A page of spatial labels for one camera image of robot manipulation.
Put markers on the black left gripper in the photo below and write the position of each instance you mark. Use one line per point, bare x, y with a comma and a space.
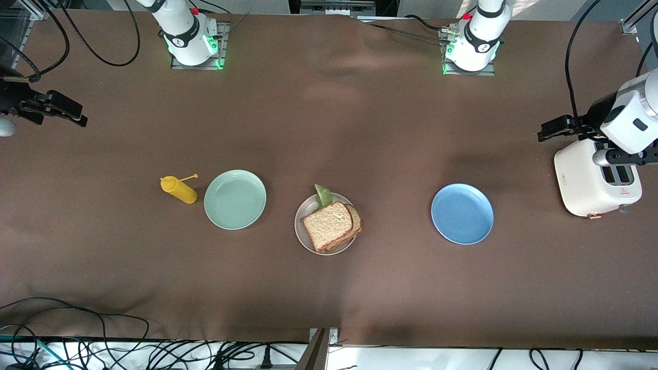
595, 115

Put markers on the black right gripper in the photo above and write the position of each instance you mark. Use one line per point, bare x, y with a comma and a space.
13, 96

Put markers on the yellow squeeze bottle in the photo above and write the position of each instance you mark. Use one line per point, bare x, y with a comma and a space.
180, 191

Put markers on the brown bread slice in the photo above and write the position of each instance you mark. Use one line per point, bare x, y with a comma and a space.
326, 226
357, 221

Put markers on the green lettuce leaf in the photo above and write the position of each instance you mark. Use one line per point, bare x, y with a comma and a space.
323, 195

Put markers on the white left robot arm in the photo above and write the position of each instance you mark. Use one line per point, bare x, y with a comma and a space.
629, 118

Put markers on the blue plate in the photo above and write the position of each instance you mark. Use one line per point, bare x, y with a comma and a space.
462, 214

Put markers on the mint green plate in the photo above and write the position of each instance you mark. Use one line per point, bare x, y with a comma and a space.
235, 199

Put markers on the beige plate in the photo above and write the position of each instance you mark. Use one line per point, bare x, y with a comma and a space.
300, 234

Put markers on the white toaster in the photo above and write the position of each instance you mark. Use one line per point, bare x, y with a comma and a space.
581, 185

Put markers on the short aluminium profile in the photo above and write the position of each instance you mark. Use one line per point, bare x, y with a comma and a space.
635, 18

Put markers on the brown table cloth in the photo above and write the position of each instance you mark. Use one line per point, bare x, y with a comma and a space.
360, 128

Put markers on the black equipment housing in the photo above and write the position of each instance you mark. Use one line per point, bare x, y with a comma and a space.
385, 6

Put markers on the grey slotted metal unit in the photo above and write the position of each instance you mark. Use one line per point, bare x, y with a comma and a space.
334, 7

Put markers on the black power plug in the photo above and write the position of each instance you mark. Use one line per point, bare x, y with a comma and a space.
266, 359

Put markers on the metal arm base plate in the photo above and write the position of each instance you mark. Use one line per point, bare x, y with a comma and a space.
222, 46
491, 72

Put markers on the aluminium frame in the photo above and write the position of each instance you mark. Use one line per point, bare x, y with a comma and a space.
31, 10

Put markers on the aluminium profile with bracket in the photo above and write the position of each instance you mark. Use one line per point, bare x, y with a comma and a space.
316, 352

